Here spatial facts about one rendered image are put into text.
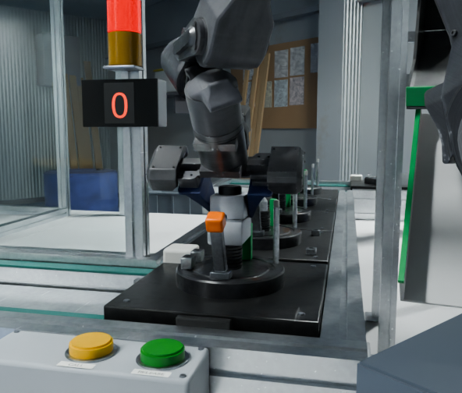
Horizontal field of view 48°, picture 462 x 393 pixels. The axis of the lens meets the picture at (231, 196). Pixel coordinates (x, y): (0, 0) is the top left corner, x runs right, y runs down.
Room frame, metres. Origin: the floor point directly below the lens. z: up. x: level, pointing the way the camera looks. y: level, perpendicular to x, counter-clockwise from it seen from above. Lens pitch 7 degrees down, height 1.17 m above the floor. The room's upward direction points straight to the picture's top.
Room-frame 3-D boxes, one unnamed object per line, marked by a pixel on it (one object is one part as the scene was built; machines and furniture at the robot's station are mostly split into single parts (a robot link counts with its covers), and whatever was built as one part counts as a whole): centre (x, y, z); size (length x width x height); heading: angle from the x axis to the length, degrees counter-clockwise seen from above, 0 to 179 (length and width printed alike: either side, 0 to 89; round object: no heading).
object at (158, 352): (0.45, 0.06, 0.96); 0.04 x 0.04 x 0.02
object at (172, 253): (0.77, 0.07, 0.97); 0.05 x 0.05 x 0.04; 78
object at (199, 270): (0.65, 0.00, 0.98); 0.14 x 0.14 x 0.02
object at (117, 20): (0.81, 0.16, 1.34); 0.05 x 0.05 x 0.05
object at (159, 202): (2.79, 0.16, 0.73); 0.62 x 0.42 x 0.23; 78
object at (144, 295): (0.65, 0.00, 0.96); 0.24 x 0.24 x 0.02; 78
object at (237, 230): (0.66, 0.00, 1.06); 0.08 x 0.04 x 0.07; 168
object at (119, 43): (0.81, 0.16, 1.29); 0.05 x 0.05 x 0.05
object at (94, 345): (0.46, 0.13, 0.96); 0.04 x 0.04 x 0.02
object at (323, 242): (0.90, -0.05, 1.01); 0.24 x 0.24 x 0.13; 78
